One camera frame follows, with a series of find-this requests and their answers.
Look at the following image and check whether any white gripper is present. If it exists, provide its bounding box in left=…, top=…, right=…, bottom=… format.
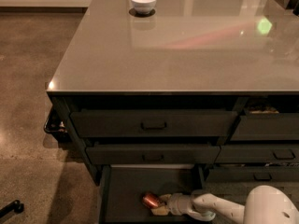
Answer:
left=151, top=193, right=192, bottom=216

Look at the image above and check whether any red coke can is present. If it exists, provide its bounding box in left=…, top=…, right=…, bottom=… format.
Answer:
left=142, top=192, right=161, bottom=209

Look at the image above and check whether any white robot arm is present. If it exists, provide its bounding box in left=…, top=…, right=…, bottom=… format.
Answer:
left=150, top=185, right=299, bottom=224

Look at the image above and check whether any open bottom left drawer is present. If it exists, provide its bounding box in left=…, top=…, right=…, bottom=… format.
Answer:
left=98, top=166, right=204, bottom=224

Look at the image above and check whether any middle left drawer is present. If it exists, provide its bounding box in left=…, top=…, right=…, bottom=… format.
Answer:
left=86, top=144, right=220, bottom=164

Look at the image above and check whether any bottom right drawer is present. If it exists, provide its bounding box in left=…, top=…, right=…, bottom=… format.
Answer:
left=206, top=166, right=299, bottom=182

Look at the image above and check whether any top left drawer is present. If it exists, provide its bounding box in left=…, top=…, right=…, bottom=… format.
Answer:
left=70, top=109, right=237, bottom=137

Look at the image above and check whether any middle right drawer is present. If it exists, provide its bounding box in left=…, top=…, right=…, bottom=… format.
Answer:
left=215, top=144, right=299, bottom=164

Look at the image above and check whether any top right drawer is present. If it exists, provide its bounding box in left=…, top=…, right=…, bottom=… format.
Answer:
left=231, top=113, right=299, bottom=141

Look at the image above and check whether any dark cabinet with glossy top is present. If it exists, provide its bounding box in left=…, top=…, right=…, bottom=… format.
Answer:
left=47, top=0, right=299, bottom=179

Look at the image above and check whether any black side basket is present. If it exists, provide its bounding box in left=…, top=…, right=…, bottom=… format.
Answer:
left=44, top=108, right=70, bottom=143

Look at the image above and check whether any black object on floor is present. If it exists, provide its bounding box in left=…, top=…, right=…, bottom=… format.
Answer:
left=0, top=200, right=24, bottom=218

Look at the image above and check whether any white ceramic bowl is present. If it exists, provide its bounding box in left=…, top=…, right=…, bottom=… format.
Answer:
left=130, top=0, right=157, bottom=15

